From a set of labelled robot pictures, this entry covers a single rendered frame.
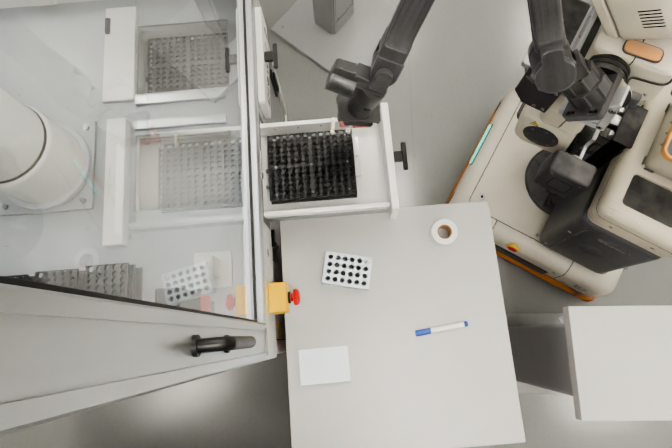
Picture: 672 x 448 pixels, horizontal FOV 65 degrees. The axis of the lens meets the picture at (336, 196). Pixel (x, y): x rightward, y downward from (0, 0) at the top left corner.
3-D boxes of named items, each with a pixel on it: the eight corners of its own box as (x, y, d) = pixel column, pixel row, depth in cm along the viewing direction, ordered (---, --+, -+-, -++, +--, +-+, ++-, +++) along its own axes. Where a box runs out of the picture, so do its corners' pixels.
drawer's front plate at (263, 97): (266, 28, 155) (260, 5, 144) (271, 119, 148) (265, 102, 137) (260, 28, 155) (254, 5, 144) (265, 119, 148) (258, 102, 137)
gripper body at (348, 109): (378, 125, 124) (389, 112, 117) (336, 122, 121) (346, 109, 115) (376, 100, 126) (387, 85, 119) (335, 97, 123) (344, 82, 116)
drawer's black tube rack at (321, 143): (351, 137, 144) (351, 128, 137) (357, 200, 139) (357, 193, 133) (270, 144, 144) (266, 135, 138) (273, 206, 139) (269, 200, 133)
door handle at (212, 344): (258, 332, 81) (231, 331, 62) (259, 350, 80) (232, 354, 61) (226, 335, 81) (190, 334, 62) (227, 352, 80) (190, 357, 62)
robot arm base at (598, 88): (602, 120, 104) (625, 71, 106) (582, 94, 100) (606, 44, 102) (564, 121, 111) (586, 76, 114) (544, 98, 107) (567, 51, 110)
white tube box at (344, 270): (372, 259, 143) (372, 257, 139) (368, 290, 140) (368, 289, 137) (326, 253, 143) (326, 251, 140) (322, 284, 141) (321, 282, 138)
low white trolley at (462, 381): (441, 245, 219) (488, 200, 146) (462, 404, 203) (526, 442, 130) (302, 257, 220) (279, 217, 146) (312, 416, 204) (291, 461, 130)
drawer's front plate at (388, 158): (384, 118, 147) (387, 101, 136) (395, 219, 139) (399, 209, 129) (378, 118, 147) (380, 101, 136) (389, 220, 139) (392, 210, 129)
